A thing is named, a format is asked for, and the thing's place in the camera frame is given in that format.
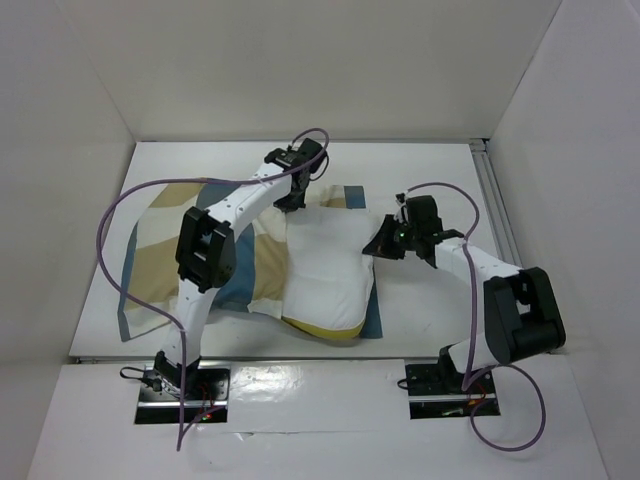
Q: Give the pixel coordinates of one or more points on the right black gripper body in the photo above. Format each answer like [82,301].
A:
[393,234]

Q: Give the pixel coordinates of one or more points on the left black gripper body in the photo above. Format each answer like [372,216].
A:
[292,201]

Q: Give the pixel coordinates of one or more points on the white pillow yellow edge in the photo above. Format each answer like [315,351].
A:
[330,291]

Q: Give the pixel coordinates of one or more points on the blue beige checked pillowcase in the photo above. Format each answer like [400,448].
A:
[150,272]

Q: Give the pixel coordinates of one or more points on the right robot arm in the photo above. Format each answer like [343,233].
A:
[515,314]

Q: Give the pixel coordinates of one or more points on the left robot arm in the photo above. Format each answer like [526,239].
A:
[206,251]

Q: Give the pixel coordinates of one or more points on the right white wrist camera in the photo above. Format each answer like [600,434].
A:
[402,215]

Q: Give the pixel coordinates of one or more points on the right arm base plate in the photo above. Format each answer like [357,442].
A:
[431,397]

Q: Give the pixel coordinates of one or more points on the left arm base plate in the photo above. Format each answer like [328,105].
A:
[158,401]

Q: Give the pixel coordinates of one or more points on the aluminium rail front edge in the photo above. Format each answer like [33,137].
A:
[75,359]

